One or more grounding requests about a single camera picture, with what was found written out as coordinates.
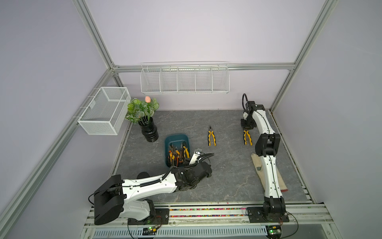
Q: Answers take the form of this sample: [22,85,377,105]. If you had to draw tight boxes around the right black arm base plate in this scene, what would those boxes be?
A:
[246,207,289,224]

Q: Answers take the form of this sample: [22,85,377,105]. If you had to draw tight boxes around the yellow grey open-jaw pliers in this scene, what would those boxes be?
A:
[169,144,177,166]

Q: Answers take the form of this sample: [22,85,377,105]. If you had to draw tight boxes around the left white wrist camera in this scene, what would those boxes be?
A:
[189,148,203,165]

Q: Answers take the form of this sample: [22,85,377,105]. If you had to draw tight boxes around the beige work glove red cuff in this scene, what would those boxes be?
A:
[251,153,288,193]

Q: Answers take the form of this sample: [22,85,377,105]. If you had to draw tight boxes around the aluminium front rail frame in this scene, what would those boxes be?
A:
[80,202,342,239]

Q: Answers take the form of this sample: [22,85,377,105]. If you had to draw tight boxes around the long white wire wall basket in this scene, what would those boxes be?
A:
[140,61,230,94]

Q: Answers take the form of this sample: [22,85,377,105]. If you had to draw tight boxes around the small white wire side basket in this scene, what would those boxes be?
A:
[78,87,131,135]

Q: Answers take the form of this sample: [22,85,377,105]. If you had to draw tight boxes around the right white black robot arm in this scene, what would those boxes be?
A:
[240,94,286,219]

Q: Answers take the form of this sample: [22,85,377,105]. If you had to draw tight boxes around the yellow black combination pliers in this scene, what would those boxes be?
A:
[181,141,190,160]

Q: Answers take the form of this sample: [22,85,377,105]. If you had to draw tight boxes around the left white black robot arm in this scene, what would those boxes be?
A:
[92,153,214,226]

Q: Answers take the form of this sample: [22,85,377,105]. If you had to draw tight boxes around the teal plastic storage box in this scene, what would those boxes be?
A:
[165,134,191,167]

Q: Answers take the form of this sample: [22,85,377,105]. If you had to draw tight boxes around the green plant in black vase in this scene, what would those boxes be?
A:
[125,96,159,142]

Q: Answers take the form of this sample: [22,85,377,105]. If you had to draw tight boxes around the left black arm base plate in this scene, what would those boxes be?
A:
[128,208,170,225]

